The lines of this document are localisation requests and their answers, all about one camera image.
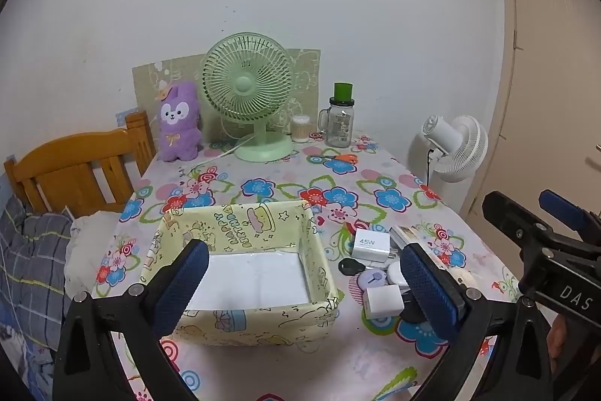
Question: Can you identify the lavender round tracker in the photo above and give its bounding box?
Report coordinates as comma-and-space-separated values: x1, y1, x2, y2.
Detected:
359, 268, 390, 290

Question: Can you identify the white rounded case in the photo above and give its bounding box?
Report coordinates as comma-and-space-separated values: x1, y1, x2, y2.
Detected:
386, 262, 411, 289

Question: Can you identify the floral tablecloth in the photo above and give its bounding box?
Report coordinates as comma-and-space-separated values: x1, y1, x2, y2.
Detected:
91, 131, 522, 401

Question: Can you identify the glass jar mug green lid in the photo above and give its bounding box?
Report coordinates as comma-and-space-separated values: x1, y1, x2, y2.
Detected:
318, 82, 356, 148

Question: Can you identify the white standing fan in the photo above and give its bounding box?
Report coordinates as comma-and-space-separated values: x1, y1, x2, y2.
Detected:
406, 114, 489, 195

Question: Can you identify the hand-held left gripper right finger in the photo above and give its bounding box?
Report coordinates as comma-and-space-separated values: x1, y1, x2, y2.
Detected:
399, 242, 562, 401

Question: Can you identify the white fan cable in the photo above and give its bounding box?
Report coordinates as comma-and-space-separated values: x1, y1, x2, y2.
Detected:
205, 135, 257, 160

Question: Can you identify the beige printed board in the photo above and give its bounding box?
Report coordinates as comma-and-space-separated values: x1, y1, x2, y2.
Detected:
131, 48, 322, 139

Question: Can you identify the beige door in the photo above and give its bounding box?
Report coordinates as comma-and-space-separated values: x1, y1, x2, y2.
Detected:
458, 0, 601, 237

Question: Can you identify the person's right hand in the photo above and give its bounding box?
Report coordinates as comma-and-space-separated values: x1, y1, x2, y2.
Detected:
546, 314, 572, 376

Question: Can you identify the green desk fan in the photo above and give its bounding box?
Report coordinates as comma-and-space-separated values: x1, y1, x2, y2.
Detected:
201, 32, 296, 162

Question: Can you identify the black key fob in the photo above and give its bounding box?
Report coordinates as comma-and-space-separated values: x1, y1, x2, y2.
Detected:
338, 257, 365, 276

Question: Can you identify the dark round speaker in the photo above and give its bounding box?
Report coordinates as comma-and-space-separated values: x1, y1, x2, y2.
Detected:
399, 288, 435, 325

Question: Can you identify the cotton swab jar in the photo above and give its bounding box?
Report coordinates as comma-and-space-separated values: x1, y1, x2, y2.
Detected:
291, 114, 312, 143

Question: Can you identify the small white cube charger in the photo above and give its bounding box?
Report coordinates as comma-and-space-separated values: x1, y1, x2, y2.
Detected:
363, 286, 405, 320

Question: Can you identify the wooden bed headboard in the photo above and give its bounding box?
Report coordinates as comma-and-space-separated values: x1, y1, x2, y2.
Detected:
4, 110, 157, 218

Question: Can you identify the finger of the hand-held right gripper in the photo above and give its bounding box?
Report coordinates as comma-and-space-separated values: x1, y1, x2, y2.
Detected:
538, 189, 601, 238
482, 191, 571, 254

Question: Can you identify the yellow printed fabric box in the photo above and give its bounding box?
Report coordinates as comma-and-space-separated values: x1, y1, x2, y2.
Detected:
141, 201, 341, 348

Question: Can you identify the grey plaid bedding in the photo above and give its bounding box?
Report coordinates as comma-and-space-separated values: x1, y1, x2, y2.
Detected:
0, 189, 76, 383

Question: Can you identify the large white charger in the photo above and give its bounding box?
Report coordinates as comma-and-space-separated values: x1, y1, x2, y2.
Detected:
351, 228, 394, 265

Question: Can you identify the purple plush toy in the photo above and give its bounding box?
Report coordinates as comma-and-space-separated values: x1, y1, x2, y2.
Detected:
156, 82, 204, 162

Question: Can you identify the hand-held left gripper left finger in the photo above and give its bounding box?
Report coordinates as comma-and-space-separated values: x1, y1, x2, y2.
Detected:
55, 239, 210, 401

